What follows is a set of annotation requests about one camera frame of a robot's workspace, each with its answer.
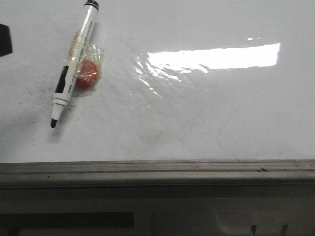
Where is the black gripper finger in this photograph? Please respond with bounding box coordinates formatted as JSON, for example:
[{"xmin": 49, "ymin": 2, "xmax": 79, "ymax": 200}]
[{"xmin": 0, "ymin": 24, "xmax": 12, "ymax": 57}]

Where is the white black whiteboard marker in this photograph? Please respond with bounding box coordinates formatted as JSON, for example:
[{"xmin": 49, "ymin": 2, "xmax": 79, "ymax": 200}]
[{"xmin": 50, "ymin": 0, "xmax": 99, "ymax": 128}]

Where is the red magnet taped to marker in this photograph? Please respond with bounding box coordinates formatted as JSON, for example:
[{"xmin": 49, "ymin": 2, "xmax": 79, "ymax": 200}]
[{"xmin": 75, "ymin": 44, "xmax": 104, "ymax": 88}]

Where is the white whiteboard surface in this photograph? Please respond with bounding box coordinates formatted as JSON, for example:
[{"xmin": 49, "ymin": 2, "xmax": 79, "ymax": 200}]
[{"xmin": 0, "ymin": 0, "xmax": 315, "ymax": 162}]

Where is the white base panel below board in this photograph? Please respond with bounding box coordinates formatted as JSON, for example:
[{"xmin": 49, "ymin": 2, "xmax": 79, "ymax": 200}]
[{"xmin": 0, "ymin": 185, "xmax": 315, "ymax": 236}]

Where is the grey aluminium whiteboard frame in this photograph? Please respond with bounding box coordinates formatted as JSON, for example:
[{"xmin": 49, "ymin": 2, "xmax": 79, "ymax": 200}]
[{"xmin": 0, "ymin": 159, "xmax": 315, "ymax": 188}]

